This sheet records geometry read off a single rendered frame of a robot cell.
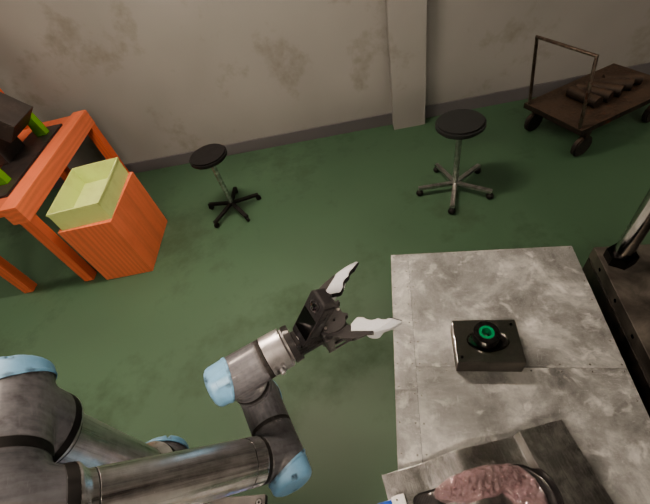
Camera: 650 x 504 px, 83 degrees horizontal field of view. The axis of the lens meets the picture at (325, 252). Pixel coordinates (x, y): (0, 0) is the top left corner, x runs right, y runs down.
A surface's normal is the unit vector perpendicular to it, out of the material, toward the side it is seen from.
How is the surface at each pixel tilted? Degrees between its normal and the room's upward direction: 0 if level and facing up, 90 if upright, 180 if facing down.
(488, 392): 0
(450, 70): 90
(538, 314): 0
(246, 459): 49
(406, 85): 90
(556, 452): 0
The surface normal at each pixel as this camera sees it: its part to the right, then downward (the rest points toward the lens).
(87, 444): 0.97, 0.00
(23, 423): 0.70, -0.69
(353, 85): 0.04, 0.75
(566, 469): -0.19, -0.65
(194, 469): 0.61, -0.60
